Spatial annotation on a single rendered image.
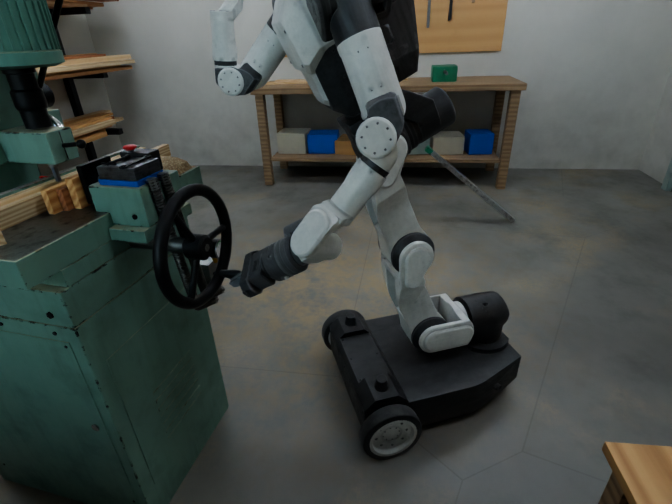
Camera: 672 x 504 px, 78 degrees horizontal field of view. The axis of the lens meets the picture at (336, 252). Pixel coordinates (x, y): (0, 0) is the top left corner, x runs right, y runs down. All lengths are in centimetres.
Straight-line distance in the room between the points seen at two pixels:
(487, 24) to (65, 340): 387
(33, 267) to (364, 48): 73
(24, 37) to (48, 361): 68
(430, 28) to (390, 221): 309
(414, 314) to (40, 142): 114
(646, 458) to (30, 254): 119
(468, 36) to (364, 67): 339
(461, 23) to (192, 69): 256
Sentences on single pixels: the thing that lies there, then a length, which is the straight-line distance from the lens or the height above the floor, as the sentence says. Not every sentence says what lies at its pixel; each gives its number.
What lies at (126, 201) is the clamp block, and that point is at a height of 93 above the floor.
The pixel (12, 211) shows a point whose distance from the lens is 110.
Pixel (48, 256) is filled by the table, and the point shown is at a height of 88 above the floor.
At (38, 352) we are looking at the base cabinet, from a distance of 117.
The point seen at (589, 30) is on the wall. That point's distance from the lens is 445.
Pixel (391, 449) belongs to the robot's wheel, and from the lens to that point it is 150.
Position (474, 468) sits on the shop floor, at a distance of 154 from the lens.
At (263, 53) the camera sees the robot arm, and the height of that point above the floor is 119.
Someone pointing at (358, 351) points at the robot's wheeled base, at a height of 19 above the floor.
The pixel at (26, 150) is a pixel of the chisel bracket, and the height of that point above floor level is 103.
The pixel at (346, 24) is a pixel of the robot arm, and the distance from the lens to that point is 85.
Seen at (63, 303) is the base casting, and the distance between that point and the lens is 100.
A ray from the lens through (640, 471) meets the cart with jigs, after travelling 99.
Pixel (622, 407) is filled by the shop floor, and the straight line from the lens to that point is 191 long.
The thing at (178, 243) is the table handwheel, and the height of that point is 82.
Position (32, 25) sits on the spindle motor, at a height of 127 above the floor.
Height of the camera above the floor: 124
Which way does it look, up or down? 28 degrees down
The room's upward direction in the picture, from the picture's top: 2 degrees counter-clockwise
